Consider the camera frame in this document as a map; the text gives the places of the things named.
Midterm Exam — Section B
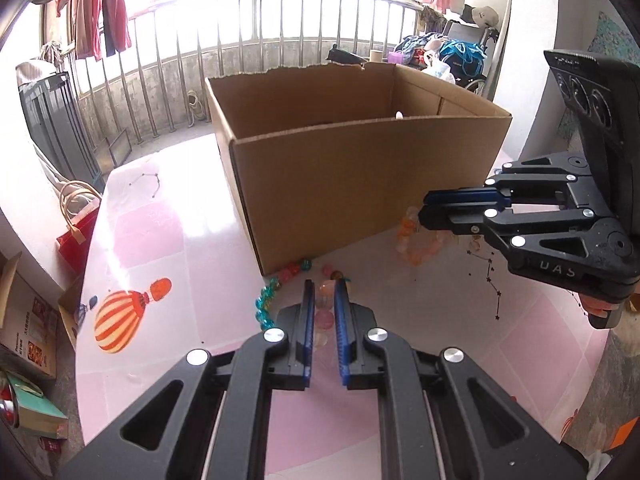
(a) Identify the person's right hand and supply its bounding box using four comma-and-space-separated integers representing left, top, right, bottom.
580, 291, 628, 318

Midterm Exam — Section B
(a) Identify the red gift bag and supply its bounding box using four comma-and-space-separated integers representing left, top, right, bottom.
55, 180, 103, 275

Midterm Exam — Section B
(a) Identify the peach bead bracelet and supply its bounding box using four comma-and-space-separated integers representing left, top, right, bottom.
396, 205, 453, 267

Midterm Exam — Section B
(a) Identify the grey pillow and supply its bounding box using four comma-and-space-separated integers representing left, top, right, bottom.
15, 60, 57, 86

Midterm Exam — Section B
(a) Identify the pile of clothes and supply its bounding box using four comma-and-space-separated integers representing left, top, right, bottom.
387, 34, 488, 86

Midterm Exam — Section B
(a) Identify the grey cabinet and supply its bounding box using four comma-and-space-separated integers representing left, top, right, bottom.
17, 72, 106, 193

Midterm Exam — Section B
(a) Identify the framed panel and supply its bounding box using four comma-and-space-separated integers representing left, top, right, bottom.
102, 129, 134, 166

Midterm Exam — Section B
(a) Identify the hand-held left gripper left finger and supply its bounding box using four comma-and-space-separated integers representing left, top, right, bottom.
59, 279, 317, 480

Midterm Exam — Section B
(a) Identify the beige hat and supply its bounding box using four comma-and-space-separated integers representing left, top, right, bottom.
462, 4, 500, 28

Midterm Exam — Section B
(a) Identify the teal box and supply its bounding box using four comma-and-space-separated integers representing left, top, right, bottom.
5, 370, 69, 440

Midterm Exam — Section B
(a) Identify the metal pot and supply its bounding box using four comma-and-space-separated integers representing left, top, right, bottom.
0, 385, 21, 429

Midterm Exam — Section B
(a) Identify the red hanging garment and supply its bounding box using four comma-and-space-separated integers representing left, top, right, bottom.
97, 0, 132, 61

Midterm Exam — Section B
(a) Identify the patterned white plastic bag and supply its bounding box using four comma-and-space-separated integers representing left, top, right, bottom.
430, 57, 457, 84

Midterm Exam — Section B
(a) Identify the blue bag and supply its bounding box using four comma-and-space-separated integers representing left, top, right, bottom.
440, 40, 484, 79

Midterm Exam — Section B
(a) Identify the beige hanging garment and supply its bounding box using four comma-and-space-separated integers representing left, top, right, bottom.
70, 0, 103, 61

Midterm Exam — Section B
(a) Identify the printed cardboard carton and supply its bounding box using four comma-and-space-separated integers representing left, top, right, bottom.
0, 252, 88, 382

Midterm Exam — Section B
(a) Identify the colourful glass bead bracelet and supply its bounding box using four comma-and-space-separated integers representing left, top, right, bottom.
254, 257, 353, 348

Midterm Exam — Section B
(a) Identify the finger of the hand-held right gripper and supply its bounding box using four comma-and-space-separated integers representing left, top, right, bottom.
417, 204, 610, 280
422, 151, 596, 207

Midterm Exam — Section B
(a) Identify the pink printed tablecloth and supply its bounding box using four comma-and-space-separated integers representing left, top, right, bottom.
75, 130, 640, 480

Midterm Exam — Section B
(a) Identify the black object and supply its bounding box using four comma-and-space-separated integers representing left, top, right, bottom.
325, 45, 369, 66

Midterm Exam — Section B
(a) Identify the brown cardboard box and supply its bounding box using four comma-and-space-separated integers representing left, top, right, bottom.
204, 62, 513, 277

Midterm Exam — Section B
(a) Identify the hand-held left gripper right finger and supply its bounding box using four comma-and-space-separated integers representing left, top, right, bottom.
334, 278, 587, 480

